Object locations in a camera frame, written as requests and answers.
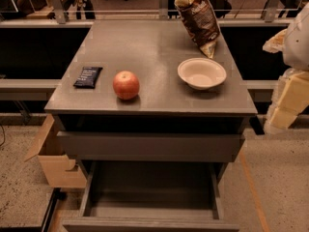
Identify white bowl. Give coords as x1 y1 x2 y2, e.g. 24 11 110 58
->
178 58 227 90

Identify open middle drawer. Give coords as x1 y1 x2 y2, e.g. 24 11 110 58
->
63 161 239 232

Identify brown chip bag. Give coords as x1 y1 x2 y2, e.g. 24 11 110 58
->
174 0 220 59

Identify cardboard box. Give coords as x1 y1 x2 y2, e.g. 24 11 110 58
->
24 115 86 189

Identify red apple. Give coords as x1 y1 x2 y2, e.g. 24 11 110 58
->
113 71 140 101

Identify grey drawer cabinet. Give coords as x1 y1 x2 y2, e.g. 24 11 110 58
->
43 18 259 191

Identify closed top drawer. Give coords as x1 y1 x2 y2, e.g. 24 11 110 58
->
57 131 244 162

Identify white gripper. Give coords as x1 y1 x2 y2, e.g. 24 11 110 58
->
263 4 309 134

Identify dark blue snack bar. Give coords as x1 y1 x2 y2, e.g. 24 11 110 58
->
73 67 102 89

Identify metal railing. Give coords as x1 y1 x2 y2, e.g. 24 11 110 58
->
0 0 308 24

